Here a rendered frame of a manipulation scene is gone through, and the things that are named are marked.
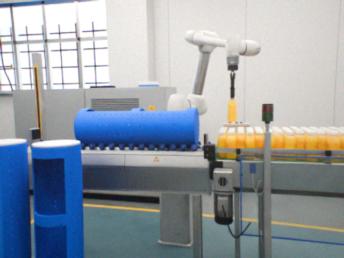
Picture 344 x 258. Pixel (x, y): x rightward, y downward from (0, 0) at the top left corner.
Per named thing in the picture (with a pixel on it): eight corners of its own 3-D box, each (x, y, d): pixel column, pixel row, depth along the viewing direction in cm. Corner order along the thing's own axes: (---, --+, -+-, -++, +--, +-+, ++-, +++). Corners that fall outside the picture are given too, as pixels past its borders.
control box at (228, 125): (223, 135, 264) (223, 122, 263) (249, 135, 260) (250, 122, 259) (223, 136, 255) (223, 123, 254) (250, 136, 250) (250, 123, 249)
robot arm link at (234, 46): (231, 55, 230) (246, 56, 236) (232, 31, 228) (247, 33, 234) (222, 57, 239) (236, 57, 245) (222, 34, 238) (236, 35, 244)
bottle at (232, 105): (237, 121, 243) (238, 98, 241) (236, 121, 237) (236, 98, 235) (228, 121, 246) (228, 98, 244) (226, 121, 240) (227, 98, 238)
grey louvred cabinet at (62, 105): (43, 185, 518) (38, 90, 505) (178, 193, 454) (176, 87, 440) (16, 195, 467) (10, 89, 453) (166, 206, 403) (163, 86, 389)
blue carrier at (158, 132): (92, 142, 268) (90, 107, 265) (199, 144, 250) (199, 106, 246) (74, 149, 241) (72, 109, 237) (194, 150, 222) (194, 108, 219)
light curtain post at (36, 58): (44, 243, 311) (35, 54, 294) (51, 243, 309) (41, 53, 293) (41, 246, 305) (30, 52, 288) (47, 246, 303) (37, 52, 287)
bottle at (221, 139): (224, 158, 217) (224, 133, 215) (215, 157, 221) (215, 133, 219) (229, 157, 222) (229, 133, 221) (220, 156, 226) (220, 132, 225)
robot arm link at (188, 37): (193, 29, 270) (207, 31, 277) (182, 26, 284) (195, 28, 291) (190, 45, 274) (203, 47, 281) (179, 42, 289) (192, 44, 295)
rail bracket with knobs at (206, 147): (205, 158, 220) (205, 143, 219) (216, 158, 218) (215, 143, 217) (203, 160, 210) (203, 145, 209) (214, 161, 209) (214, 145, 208)
